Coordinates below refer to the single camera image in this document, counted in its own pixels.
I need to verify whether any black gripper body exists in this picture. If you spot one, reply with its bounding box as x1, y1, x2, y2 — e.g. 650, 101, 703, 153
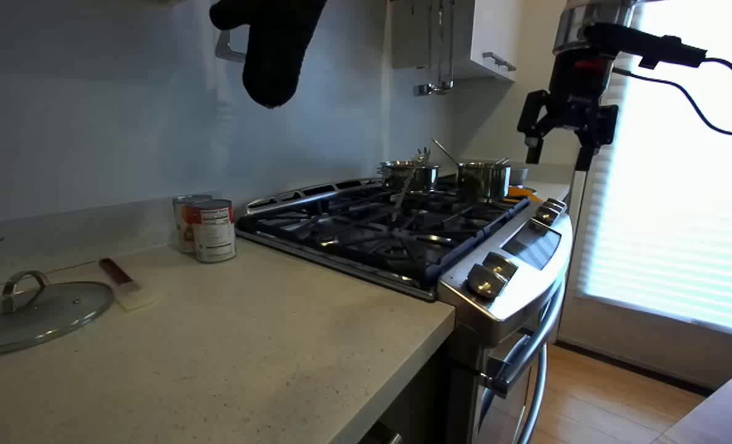
518, 49, 614, 153

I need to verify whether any stainless steel gas stove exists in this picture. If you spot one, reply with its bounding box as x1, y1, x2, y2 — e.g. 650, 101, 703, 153
237, 178, 572, 444

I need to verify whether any front steel pot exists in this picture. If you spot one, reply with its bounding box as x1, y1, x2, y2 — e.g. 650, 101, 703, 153
434, 137, 511, 200

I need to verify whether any steel pot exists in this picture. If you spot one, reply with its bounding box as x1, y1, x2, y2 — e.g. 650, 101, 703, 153
380, 148, 439, 192
434, 137, 511, 200

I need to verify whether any hanging steel ladle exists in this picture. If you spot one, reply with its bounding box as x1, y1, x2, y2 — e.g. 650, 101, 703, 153
416, 0, 456, 95

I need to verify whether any white window blind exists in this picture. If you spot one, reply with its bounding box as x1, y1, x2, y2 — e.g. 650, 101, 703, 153
580, 0, 732, 333

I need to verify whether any rear steel pot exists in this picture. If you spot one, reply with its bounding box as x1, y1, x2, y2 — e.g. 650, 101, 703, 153
380, 148, 439, 192

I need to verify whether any white upper cabinet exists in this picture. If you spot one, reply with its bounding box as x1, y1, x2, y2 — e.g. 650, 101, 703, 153
392, 0, 521, 81

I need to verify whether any black oven mitt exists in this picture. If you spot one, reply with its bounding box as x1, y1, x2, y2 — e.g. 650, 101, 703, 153
209, 0, 325, 107

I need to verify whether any white labelled tin can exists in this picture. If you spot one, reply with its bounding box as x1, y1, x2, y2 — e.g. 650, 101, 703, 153
192, 200, 237, 264

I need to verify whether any glass pot lid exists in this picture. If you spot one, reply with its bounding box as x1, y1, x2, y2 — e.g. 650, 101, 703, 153
0, 270, 113, 355

